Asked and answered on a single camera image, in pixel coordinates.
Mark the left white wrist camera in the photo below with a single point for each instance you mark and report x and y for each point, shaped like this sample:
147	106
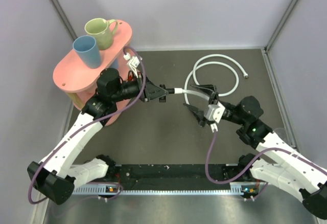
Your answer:
133	63

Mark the pink three-tier shelf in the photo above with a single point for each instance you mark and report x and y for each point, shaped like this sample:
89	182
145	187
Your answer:
78	81

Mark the small blue cup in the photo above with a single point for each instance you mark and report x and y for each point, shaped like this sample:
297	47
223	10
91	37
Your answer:
115	64

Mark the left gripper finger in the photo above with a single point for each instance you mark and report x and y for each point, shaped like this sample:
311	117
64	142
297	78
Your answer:
154	89
159	97

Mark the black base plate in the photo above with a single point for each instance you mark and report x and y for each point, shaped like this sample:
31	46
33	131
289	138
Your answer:
219	172

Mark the green ceramic mug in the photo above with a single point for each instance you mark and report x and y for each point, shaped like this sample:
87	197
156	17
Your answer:
102	30

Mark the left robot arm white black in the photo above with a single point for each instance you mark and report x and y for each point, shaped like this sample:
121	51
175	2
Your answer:
56	176

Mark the blue plastic cup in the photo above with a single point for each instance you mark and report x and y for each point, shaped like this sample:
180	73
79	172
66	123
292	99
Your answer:
87	49

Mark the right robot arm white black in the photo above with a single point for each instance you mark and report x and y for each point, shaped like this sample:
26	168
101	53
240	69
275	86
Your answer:
276	163

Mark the clear plastic cup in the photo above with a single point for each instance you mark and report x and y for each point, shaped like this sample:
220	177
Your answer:
281	132

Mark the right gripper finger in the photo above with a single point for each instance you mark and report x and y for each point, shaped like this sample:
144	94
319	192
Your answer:
209	89
197	113

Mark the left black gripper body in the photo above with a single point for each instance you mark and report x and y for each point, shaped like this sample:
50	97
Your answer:
143	98

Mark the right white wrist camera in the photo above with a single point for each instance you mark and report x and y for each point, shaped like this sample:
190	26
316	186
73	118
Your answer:
213	115

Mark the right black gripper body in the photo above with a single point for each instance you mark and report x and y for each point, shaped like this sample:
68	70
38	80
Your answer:
215	100

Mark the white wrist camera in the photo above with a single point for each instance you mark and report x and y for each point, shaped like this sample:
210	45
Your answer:
213	115
133	63

